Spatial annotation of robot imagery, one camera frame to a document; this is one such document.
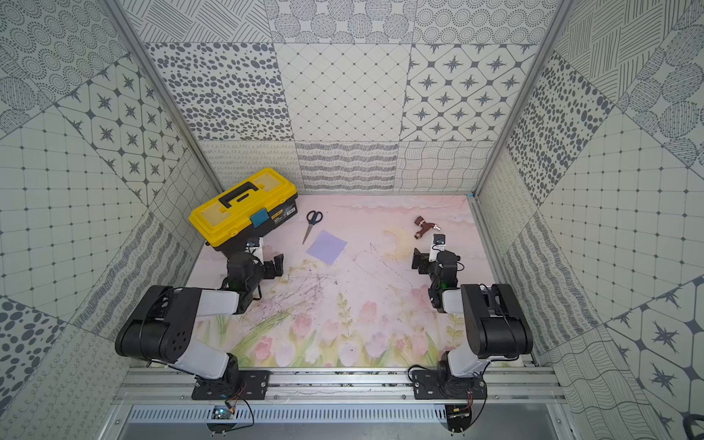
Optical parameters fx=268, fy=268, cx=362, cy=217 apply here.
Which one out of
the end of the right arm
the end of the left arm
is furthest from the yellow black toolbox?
the end of the right arm

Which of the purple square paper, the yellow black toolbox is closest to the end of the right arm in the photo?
the purple square paper

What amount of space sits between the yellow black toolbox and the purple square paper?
6.9 inches

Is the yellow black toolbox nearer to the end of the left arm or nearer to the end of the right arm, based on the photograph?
the end of the left arm

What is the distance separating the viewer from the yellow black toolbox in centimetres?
90

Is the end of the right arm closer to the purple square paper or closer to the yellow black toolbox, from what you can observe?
the purple square paper

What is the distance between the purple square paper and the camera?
40.6 inches

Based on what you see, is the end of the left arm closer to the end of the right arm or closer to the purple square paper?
the purple square paper
